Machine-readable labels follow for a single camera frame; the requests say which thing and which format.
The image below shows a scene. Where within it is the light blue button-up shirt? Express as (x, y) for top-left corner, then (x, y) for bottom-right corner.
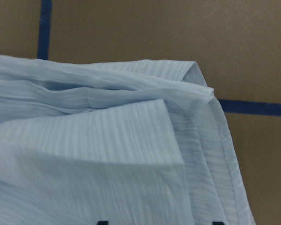
(0, 55), (255, 225)

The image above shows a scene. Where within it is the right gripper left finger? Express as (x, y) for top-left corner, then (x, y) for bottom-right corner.
(97, 221), (108, 225)

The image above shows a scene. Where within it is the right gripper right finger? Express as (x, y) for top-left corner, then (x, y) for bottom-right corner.
(212, 221), (223, 225)

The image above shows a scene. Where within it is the brown paper table cover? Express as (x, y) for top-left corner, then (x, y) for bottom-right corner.
(0, 0), (281, 225)

